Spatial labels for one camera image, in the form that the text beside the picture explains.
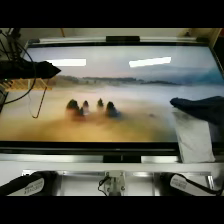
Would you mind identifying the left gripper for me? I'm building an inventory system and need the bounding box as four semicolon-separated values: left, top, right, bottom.
32;60;63;80

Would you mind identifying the dark blue T-shirt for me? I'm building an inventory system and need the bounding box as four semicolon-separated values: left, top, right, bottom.
169;95;224;128

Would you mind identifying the white garment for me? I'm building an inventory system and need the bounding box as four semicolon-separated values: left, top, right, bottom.
172;107;217;165

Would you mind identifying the thin pale cable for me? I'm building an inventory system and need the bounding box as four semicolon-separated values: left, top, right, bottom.
27;78;50;120

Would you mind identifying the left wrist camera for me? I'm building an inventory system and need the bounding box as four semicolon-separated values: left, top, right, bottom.
7;28;23;61

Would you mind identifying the black cable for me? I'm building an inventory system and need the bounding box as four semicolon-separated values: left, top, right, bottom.
97;175;112;197

